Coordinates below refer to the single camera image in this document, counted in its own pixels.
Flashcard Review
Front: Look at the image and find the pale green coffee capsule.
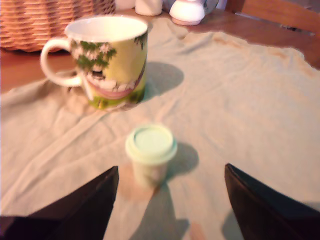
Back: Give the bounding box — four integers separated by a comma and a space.
124, 124, 179, 190

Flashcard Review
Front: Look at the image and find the pale green table cloth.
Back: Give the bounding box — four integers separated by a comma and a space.
0, 17, 320, 240

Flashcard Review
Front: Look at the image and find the yellow green printed mug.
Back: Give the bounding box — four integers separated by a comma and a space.
39, 15, 149, 111

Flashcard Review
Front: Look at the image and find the wooden chair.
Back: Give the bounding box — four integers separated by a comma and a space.
224, 0, 320, 37

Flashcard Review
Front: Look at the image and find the white metal bottle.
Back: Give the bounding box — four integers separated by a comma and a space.
134, 0, 164, 17

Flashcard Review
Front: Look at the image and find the wicker basket with handle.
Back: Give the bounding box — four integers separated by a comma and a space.
0, 0, 117, 53

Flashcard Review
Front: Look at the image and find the small white round camera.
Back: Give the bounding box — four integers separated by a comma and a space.
169, 0, 207, 27

